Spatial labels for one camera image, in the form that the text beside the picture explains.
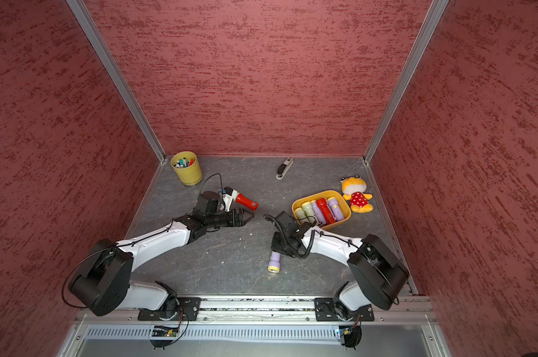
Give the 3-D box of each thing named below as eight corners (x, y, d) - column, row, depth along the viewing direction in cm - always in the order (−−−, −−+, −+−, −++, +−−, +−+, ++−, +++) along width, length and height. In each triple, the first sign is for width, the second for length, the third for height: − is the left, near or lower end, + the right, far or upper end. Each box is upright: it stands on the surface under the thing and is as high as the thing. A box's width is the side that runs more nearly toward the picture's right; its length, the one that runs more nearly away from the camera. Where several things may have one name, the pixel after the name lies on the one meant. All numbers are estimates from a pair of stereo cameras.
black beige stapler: (274, 178, 115) (274, 172, 111) (287, 161, 123) (288, 154, 119) (280, 181, 114) (280, 174, 110) (293, 163, 122) (293, 157, 118)
